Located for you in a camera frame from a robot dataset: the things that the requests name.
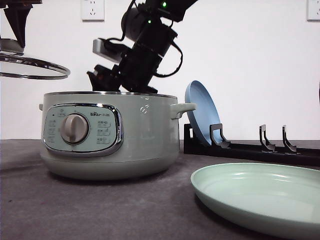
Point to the right white wall socket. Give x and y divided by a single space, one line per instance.
313 10

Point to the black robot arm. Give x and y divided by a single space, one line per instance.
146 26

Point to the white wall socket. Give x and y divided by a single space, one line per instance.
313 10
92 11

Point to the left white wall socket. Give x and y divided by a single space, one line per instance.
92 11

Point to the blue plate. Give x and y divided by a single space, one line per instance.
207 111

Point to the green electric steamer pot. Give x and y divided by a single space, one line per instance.
110 135

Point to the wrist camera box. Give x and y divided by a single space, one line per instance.
107 49

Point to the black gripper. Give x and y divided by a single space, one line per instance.
16 13
135 72

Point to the glass steamer lid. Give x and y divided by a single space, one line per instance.
13 63

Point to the green plate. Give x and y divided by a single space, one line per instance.
282 200

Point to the black plate rack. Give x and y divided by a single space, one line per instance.
268 152

